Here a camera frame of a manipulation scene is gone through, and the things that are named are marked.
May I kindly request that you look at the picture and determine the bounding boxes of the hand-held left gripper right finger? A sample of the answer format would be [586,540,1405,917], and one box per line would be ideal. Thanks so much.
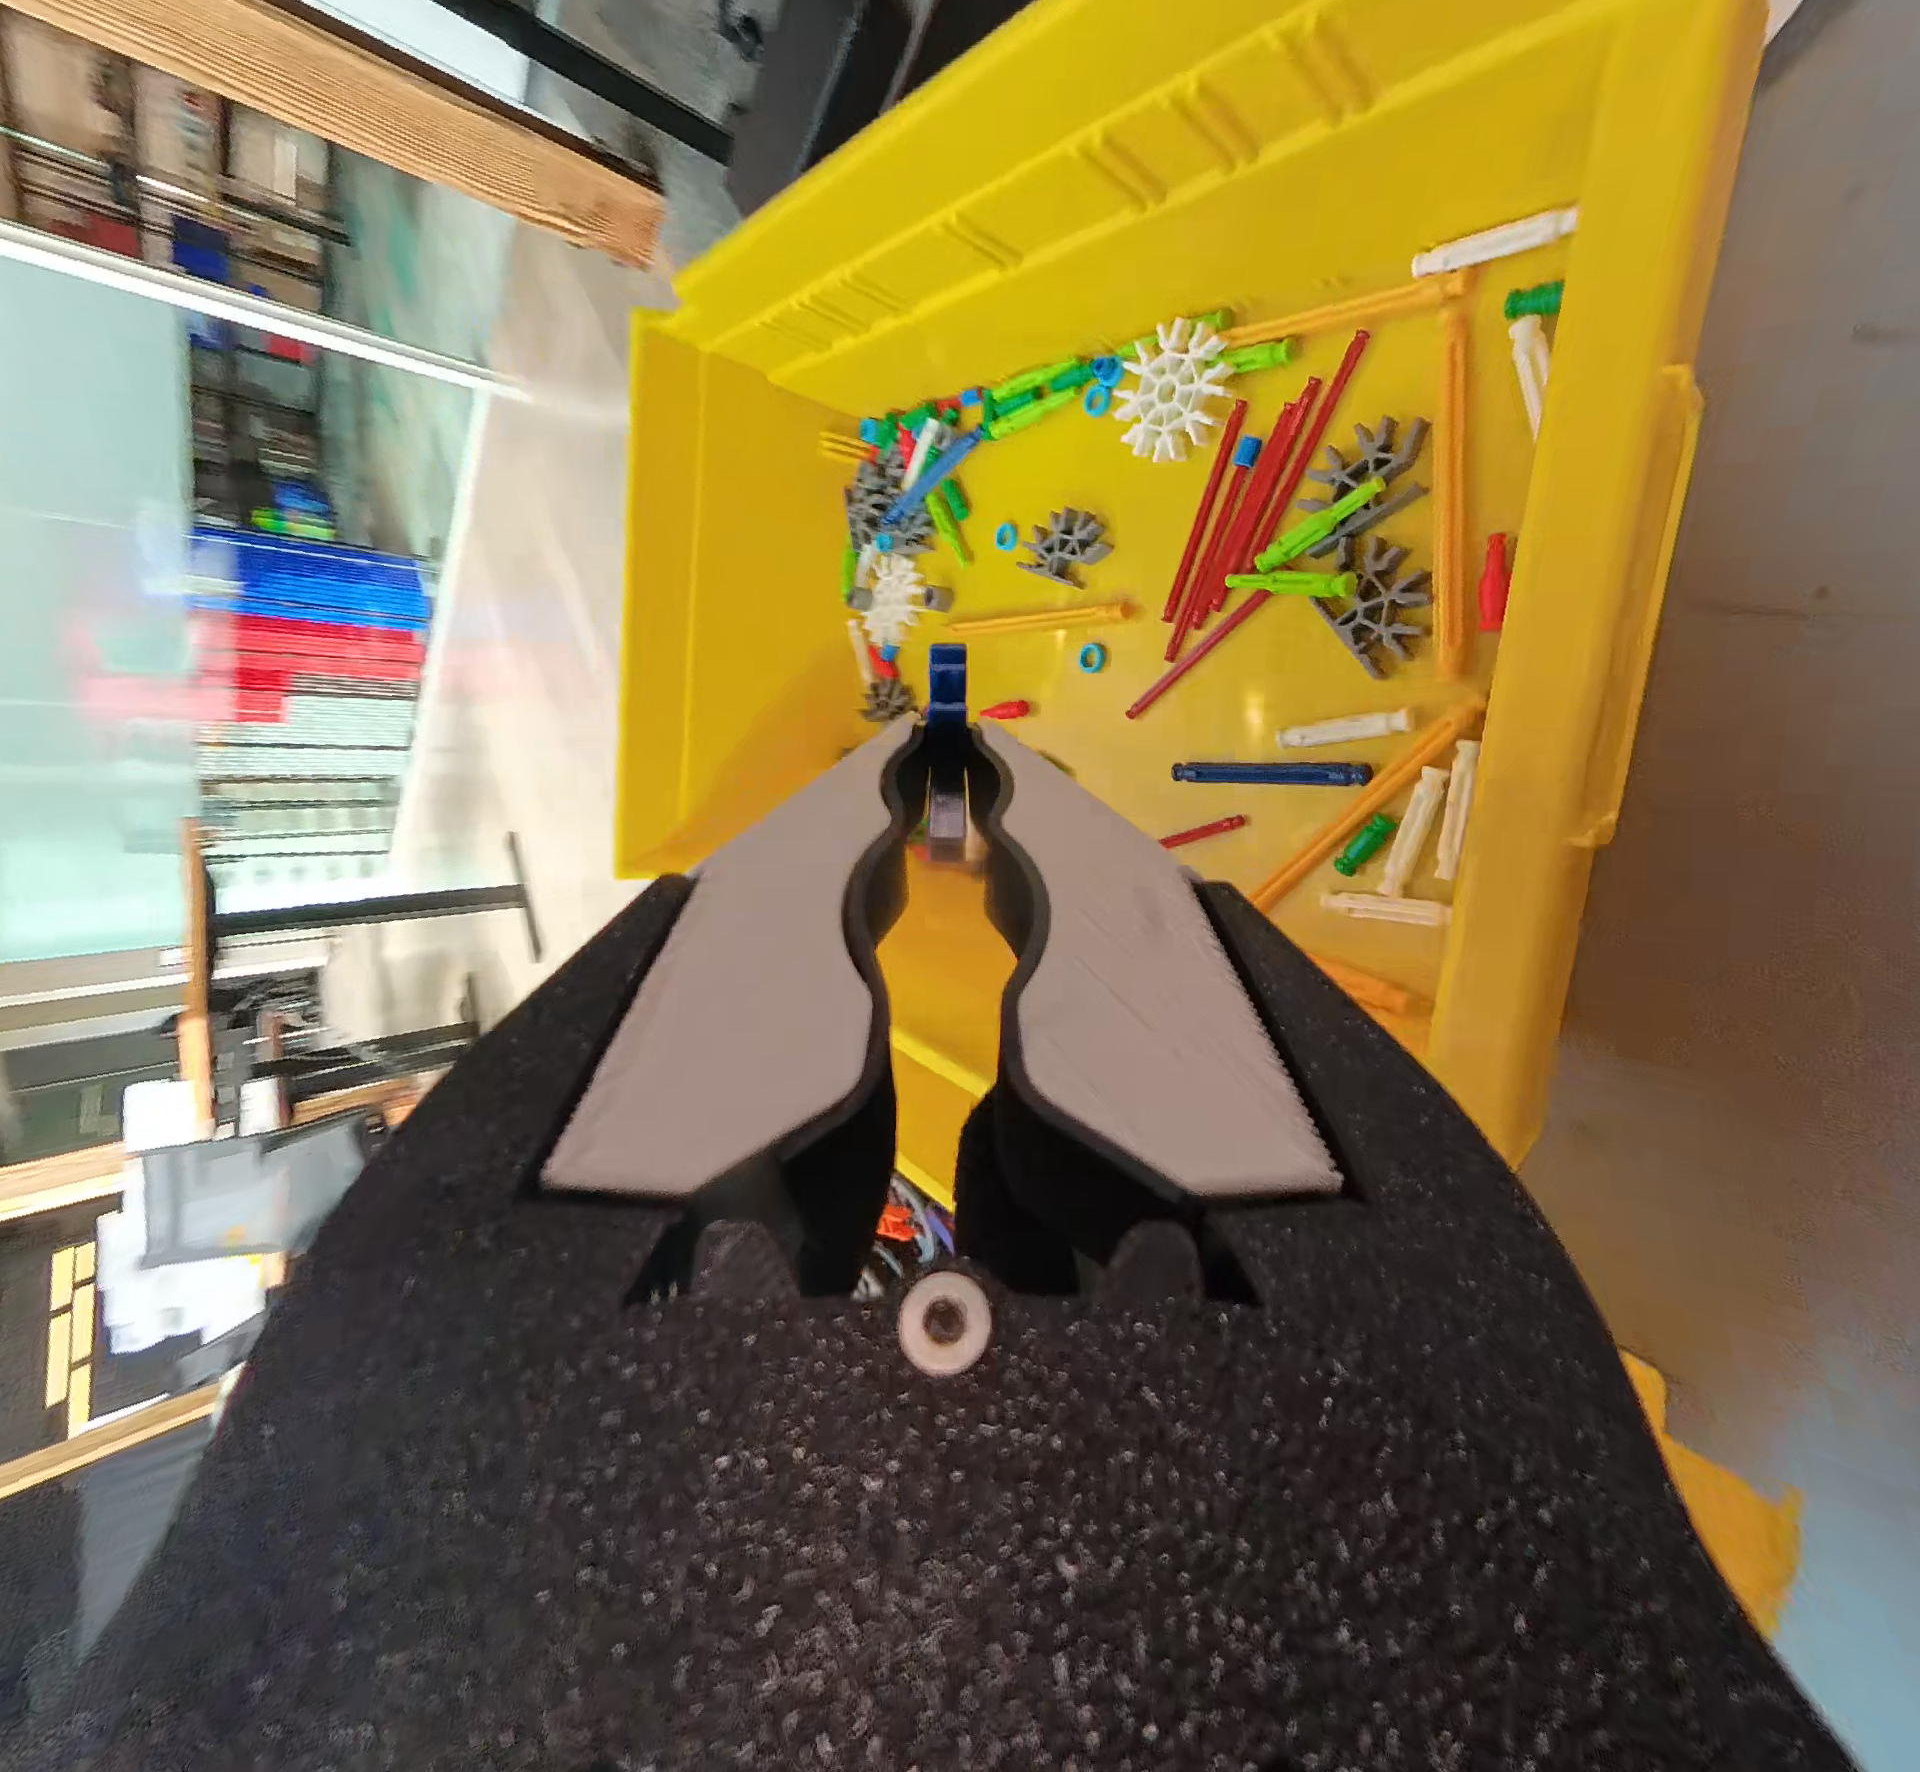
[956,724,1348,1220]

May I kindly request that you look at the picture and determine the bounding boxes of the blue storage crates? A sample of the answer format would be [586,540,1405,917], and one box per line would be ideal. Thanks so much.
[92,512,437,753]

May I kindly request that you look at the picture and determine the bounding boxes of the wooden beam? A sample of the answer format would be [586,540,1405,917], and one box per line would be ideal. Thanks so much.
[0,0,668,273]

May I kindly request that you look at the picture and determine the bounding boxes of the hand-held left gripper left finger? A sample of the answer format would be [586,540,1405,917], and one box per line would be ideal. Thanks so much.
[541,724,939,1229]

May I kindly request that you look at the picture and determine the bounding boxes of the pile of toy pieces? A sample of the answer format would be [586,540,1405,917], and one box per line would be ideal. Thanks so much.
[816,198,1585,1025]

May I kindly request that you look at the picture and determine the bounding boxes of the grey desk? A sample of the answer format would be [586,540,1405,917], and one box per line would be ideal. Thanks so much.
[1502,0,1920,1772]

